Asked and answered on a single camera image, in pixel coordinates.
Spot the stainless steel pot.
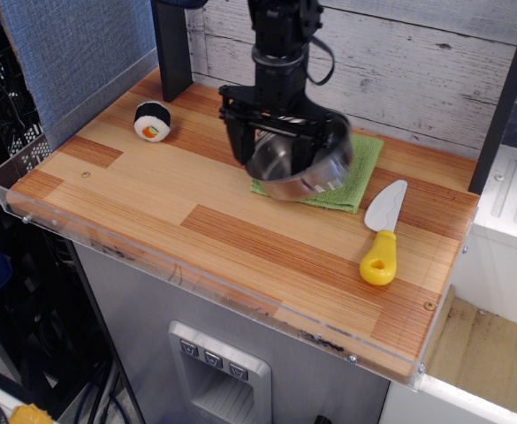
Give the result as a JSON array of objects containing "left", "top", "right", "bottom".
[{"left": 246, "top": 115, "right": 354, "bottom": 201}]

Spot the green cloth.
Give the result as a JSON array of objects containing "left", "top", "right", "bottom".
[{"left": 246, "top": 132, "right": 384, "bottom": 214}]

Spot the dark right post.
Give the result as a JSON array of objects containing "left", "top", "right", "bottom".
[{"left": 468, "top": 47, "right": 517, "bottom": 194}]

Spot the yellow handled toy knife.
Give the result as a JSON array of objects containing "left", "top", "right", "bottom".
[{"left": 360, "top": 179, "right": 408, "bottom": 286}]

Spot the blue fabric panel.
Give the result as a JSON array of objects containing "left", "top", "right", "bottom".
[{"left": 0, "top": 0, "right": 157, "bottom": 148}]

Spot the black plastic crate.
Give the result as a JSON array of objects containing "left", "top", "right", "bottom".
[{"left": 0, "top": 48, "right": 42, "bottom": 164}]

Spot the silver toy fridge cabinet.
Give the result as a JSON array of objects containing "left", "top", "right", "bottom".
[{"left": 75, "top": 246, "right": 389, "bottom": 423}]

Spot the grey ice dispenser panel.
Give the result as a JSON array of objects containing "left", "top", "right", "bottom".
[{"left": 168, "top": 321, "right": 273, "bottom": 423}]

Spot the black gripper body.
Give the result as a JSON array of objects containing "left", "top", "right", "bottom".
[{"left": 219, "top": 62, "right": 335, "bottom": 135}]

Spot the clear acrylic edge guard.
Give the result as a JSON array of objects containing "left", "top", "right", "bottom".
[{"left": 0, "top": 71, "right": 478, "bottom": 385}]

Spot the yellow object at corner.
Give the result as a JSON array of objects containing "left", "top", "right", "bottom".
[{"left": 8, "top": 404, "right": 54, "bottom": 424}]

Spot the dark post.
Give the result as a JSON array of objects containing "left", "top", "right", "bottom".
[
  {"left": 151, "top": 1, "right": 193, "bottom": 102},
  {"left": 468, "top": 47, "right": 517, "bottom": 194}
]

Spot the plush sushi roll toy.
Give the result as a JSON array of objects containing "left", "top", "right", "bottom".
[{"left": 133, "top": 102, "right": 171, "bottom": 142}]

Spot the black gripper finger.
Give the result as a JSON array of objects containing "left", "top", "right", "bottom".
[
  {"left": 225, "top": 118, "right": 255, "bottom": 165},
  {"left": 291, "top": 137, "right": 314, "bottom": 175}
]

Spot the dark left post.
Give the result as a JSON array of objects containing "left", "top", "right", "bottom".
[{"left": 151, "top": 1, "right": 193, "bottom": 102}]

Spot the white toy sink unit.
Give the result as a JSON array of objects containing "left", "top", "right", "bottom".
[{"left": 450, "top": 146, "right": 517, "bottom": 323}]

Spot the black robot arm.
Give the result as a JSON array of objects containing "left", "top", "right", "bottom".
[{"left": 219, "top": 1, "right": 334, "bottom": 175}]

